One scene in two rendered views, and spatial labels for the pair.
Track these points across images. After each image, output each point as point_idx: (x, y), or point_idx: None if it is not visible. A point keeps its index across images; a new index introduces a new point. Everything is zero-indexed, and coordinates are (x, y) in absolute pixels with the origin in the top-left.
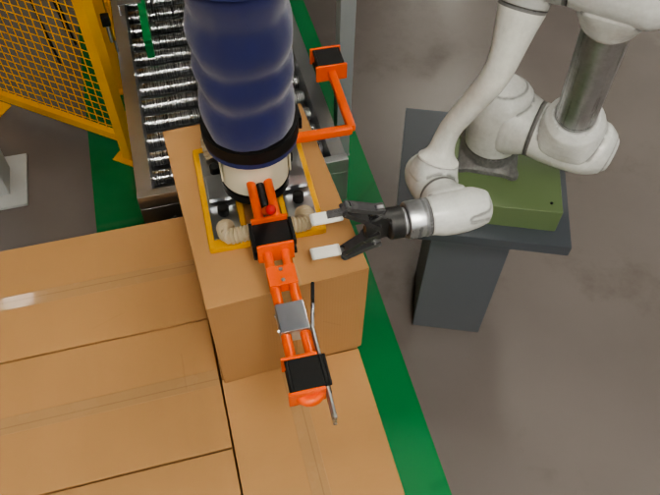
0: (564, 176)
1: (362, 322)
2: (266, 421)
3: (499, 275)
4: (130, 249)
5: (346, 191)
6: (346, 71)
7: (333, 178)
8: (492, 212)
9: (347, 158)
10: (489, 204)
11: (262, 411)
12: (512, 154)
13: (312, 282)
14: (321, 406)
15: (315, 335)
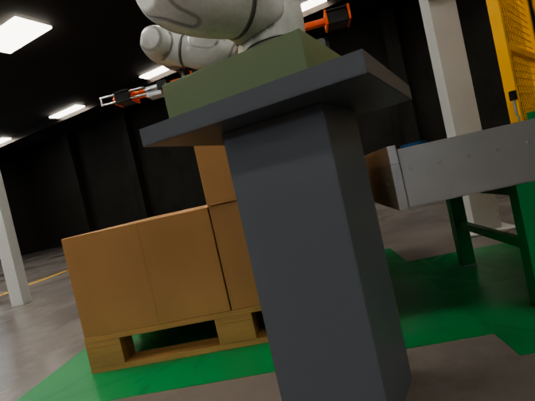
0: (243, 91)
1: (199, 170)
2: (190, 209)
3: (251, 266)
4: None
5: (396, 196)
6: (325, 17)
7: (388, 172)
8: (141, 37)
9: (387, 146)
10: (142, 29)
11: (197, 208)
12: (245, 50)
13: (165, 79)
14: (181, 212)
15: (138, 87)
